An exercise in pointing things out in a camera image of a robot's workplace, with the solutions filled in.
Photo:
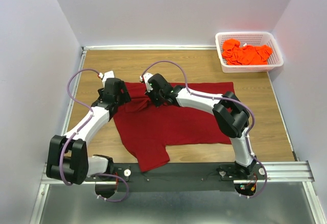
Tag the aluminium rail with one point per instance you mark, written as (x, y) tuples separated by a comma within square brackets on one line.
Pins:
[(296, 171), (282, 118), (147, 47), (73, 89)]

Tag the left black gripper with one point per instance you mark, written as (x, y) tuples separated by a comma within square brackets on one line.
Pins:
[(123, 96)]

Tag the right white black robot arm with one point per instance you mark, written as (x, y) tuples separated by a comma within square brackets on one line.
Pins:
[(230, 114)]

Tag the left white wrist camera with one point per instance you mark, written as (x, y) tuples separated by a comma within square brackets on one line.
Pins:
[(105, 76)]

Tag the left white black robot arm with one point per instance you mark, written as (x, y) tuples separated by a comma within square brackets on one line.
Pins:
[(68, 159)]

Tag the orange t-shirt in basket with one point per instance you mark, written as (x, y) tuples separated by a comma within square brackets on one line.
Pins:
[(235, 54)]

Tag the aluminium back rail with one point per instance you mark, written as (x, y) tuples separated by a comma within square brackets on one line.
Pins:
[(147, 47)]

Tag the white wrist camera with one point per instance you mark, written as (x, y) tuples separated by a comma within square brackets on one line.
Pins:
[(145, 80), (105, 76)]

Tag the white plastic laundry basket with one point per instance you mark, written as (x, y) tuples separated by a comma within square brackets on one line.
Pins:
[(255, 39)]

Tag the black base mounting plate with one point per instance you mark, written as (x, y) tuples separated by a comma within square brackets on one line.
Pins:
[(179, 177)]

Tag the aluminium right side rail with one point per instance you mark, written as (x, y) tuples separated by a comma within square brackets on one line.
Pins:
[(282, 118)]

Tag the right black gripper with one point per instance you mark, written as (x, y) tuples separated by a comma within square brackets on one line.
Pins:
[(155, 100)]

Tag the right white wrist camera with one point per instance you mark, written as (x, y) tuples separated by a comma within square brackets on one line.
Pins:
[(145, 80)]

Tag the aluminium front rail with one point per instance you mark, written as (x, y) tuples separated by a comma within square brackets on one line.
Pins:
[(296, 171)]

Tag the aluminium left side rail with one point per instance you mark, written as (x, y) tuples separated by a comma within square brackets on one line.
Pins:
[(73, 89)]

